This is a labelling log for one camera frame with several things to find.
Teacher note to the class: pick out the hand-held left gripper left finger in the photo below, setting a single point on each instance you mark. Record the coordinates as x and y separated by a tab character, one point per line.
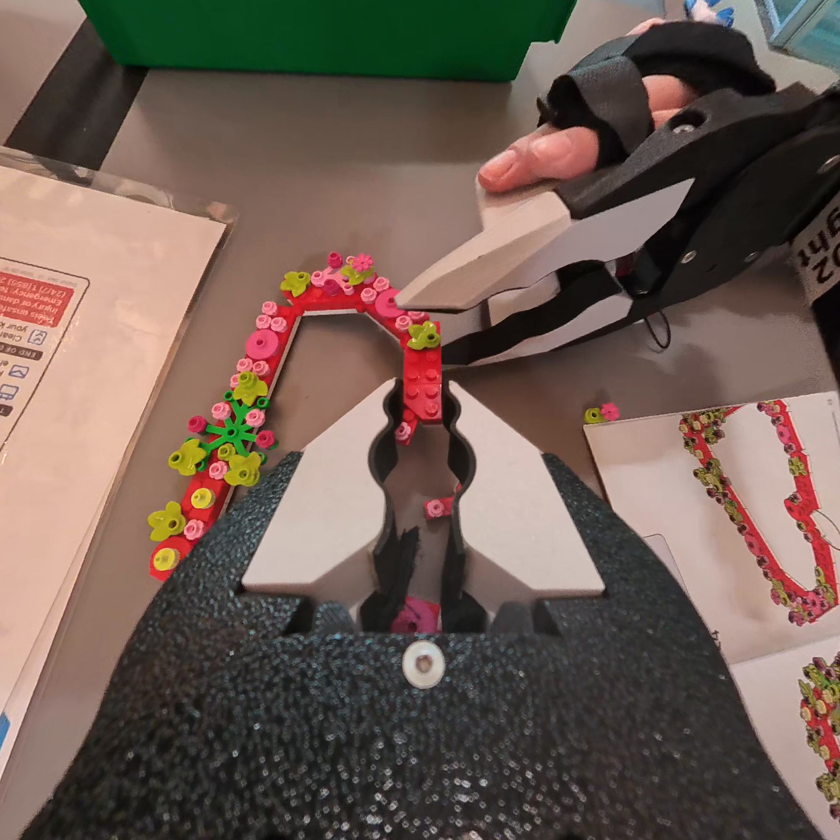
315	518

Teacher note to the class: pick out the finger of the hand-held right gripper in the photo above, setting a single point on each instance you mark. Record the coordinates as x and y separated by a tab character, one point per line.
525	249
597	315

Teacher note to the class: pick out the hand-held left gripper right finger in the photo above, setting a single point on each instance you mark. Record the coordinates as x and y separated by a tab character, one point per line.
525	518

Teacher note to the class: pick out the red flowered lego heart frame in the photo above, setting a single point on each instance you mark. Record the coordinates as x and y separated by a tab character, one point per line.
420	387

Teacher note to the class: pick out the small red lego stud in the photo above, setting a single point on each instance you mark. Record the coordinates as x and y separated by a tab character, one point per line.
436	507

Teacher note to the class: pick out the pink and lime lego flower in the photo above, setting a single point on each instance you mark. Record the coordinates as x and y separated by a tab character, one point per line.
600	413

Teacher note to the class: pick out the lego instruction booklet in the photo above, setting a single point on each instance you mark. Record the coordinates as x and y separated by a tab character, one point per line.
643	492

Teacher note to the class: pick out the person's right hand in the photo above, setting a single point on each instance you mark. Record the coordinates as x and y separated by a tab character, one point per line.
544	157

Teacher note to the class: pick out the light blue plastic container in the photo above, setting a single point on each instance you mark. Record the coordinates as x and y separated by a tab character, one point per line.
807	26

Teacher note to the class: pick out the blue and white object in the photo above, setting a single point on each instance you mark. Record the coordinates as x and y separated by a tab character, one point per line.
709	10

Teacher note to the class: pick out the printed sheet in plastic sleeve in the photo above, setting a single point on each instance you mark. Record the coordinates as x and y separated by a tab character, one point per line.
131	328

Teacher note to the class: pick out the green plastic bin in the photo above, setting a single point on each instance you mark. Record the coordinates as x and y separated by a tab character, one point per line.
328	33

